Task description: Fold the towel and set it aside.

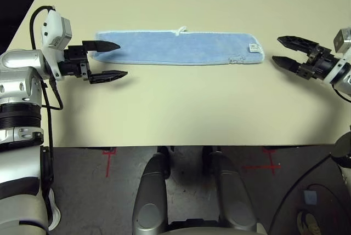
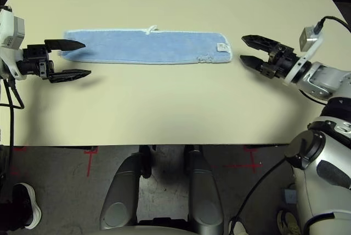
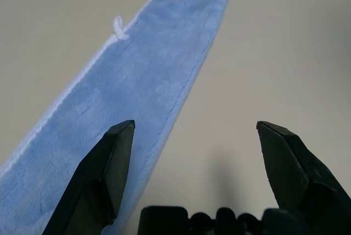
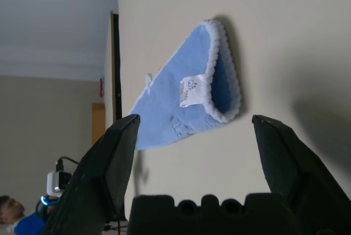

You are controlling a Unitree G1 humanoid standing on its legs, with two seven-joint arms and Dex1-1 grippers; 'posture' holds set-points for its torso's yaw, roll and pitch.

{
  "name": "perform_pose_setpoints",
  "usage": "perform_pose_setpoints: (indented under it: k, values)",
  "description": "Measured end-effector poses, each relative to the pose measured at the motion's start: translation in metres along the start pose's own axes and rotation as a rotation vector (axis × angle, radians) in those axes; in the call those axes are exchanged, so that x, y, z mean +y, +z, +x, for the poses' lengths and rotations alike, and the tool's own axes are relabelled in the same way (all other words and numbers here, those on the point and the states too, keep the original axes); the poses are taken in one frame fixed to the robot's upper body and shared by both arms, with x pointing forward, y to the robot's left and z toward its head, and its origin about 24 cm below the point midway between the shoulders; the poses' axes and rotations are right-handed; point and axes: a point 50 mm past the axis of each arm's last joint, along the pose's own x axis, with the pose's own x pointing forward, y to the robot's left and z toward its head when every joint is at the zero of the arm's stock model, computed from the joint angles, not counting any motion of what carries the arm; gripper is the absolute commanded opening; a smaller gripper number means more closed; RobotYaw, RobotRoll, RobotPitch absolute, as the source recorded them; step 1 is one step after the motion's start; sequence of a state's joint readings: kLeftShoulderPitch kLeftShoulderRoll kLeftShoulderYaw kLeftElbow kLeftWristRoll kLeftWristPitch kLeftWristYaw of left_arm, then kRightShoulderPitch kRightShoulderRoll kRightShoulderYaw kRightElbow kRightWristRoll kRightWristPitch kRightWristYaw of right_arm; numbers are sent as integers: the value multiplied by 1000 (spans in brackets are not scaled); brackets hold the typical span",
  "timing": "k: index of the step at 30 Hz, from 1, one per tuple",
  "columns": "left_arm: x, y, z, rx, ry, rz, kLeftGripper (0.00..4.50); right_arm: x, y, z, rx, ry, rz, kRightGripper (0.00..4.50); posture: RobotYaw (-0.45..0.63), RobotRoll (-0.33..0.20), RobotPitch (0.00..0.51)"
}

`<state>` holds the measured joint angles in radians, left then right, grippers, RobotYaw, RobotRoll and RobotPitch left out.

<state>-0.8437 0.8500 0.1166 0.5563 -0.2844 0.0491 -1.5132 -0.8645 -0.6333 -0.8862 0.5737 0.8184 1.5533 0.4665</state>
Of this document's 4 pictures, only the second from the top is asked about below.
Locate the black sneaker white sole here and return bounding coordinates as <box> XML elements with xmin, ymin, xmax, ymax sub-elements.
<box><xmin>12</xmin><ymin>182</ymin><xmax>42</xmax><ymax>230</ymax></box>

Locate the light blue towel white trim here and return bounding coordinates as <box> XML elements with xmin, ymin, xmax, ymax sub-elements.
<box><xmin>63</xmin><ymin>25</ymin><xmax>233</xmax><ymax>65</ymax></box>

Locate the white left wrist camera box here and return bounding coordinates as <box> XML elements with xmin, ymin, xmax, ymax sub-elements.
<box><xmin>0</xmin><ymin>6</ymin><xmax>27</xmax><ymax>81</ymax></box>

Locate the red tape floor mark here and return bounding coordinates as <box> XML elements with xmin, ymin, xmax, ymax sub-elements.
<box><xmin>83</xmin><ymin>148</ymin><xmax>99</xmax><ymax>177</ymax></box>

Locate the black trouser leg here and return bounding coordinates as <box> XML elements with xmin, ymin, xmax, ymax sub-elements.
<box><xmin>0</xmin><ymin>200</ymin><xmax>28</xmax><ymax>235</ymax></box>

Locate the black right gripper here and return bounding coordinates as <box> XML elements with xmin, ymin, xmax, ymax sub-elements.
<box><xmin>239</xmin><ymin>35</ymin><xmax>299</xmax><ymax>80</ymax></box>

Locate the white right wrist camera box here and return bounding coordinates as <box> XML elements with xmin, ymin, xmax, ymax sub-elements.
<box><xmin>282</xmin><ymin>25</ymin><xmax>326</xmax><ymax>85</ymax></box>

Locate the black left camera cable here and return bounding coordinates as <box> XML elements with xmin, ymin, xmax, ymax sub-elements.
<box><xmin>0</xmin><ymin>77</ymin><xmax>25</xmax><ymax>181</ymax></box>

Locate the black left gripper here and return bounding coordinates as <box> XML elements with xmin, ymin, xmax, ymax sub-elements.
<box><xmin>16</xmin><ymin>38</ymin><xmax>92</xmax><ymax>84</ymax></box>

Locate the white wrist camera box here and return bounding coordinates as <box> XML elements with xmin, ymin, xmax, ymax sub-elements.
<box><xmin>282</xmin><ymin>25</ymin><xmax>326</xmax><ymax>85</ymax></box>
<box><xmin>0</xmin><ymin>6</ymin><xmax>27</xmax><ymax>81</ymax></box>

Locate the blue-grey box on floor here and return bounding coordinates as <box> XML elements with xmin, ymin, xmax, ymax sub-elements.
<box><xmin>284</xmin><ymin>188</ymin><xmax>298</xmax><ymax>204</ymax></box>

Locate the yellowish sneaker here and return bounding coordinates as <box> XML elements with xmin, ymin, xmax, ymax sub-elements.
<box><xmin>276</xmin><ymin>209</ymin><xmax>302</xmax><ymax>235</ymax></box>

